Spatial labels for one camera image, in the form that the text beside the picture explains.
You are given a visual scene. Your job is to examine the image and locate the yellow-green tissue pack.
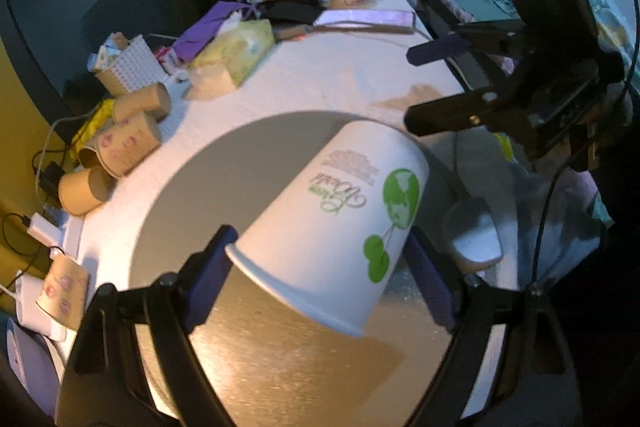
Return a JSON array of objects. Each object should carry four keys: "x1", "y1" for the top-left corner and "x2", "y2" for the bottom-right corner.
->
[{"x1": 183, "y1": 20, "x2": 276, "y2": 101}]

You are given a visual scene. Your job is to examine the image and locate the brown paper cup lower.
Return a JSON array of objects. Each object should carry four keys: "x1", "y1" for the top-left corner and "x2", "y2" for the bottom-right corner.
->
[{"x1": 58, "y1": 165, "x2": 116, "y2": 216}]

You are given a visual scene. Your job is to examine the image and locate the brown paper cup near edge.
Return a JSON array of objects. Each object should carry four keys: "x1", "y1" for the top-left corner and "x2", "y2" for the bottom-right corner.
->
[{"x1": 36, "y1": 253, "x2": 90, "y2": 332}]

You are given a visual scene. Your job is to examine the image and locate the brown paper cup pink print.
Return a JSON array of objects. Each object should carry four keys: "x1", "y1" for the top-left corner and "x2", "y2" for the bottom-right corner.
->
[{"x1": 78, "y1": 112, "x2": 162, "y2": 179}]

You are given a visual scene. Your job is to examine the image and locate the brown paper cup upper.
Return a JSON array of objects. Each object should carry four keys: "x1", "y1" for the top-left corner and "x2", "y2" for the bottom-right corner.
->
[{"x1": 112, "y1": 82, "x2": 172, "y2": 124}]

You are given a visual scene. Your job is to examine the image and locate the smartphone with lit screen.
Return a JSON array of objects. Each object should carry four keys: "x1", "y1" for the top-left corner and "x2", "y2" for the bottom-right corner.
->
[{"x1": 312, "y1": 10, "x2": 416, "y2": 34}]

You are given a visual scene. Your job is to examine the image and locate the white paper cup green print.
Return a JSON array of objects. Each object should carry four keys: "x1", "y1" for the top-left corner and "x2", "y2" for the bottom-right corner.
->
[{"x1": 226, "y1": 120, "x2": 430, "y2": 337}]

